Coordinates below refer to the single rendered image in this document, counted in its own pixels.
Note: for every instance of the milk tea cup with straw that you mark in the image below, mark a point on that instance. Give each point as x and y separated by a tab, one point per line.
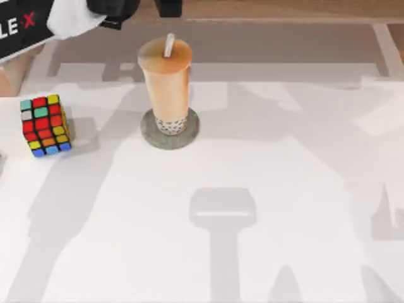
166	85

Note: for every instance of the grey round coaster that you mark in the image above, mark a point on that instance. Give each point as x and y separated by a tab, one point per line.
149	132

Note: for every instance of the multicoloured puzzle cube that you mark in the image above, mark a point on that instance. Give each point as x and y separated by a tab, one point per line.
44	124

